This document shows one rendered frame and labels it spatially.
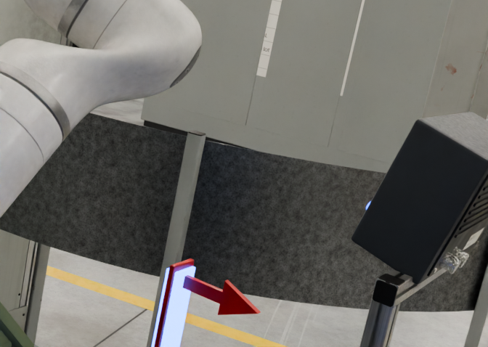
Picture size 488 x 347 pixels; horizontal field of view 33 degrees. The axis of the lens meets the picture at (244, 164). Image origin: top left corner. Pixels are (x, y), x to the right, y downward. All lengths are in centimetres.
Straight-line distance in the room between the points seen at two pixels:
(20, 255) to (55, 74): 184
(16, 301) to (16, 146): 193
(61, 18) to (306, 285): 147
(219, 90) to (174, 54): 583
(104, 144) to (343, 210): 67
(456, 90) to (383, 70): 184
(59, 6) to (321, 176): 135
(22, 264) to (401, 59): 424
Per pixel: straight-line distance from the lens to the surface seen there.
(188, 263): 56
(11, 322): 89
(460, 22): 466
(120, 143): 224
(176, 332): 58
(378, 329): 108
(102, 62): 93
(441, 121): 113
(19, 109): 89
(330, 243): 230
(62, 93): 91
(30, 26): 248
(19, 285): 277
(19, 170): 89
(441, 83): 468
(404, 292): 109
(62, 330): 319
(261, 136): 672
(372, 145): 651
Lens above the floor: 138
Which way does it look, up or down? 12 degrees down
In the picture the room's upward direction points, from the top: 12 degrees clockwise
